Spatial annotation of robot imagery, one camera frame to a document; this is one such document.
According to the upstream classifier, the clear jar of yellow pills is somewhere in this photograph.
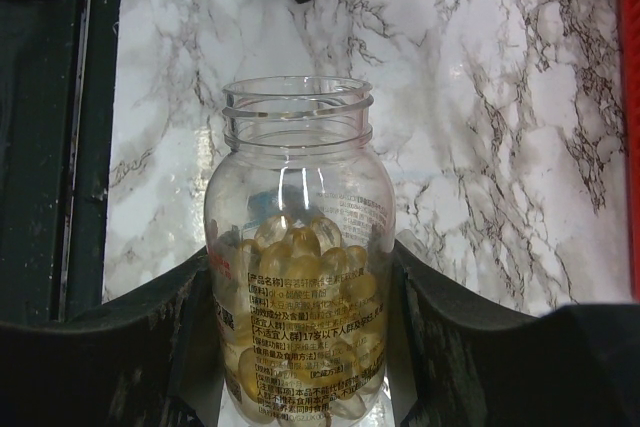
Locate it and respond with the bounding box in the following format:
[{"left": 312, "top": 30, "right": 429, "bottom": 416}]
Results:
[{"left": 203, "top": 76, "right": 396, "bottom": 426}]

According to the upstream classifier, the red plastic shopping basket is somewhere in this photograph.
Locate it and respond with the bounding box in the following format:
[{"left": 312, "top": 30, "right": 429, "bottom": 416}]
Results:
[{"left": 618, "top": 0, "right": 639, "bottom": 300}]

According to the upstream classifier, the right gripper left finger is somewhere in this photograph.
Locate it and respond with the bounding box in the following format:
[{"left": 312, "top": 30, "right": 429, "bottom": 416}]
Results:
[{"left": 1, "top": 250, "right": 210, "bottom": 426}]

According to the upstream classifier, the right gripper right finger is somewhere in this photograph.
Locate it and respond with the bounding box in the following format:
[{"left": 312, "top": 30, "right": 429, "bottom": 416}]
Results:
[{"left": 387, "top": 239, "right": 639, "bottom": 426}]

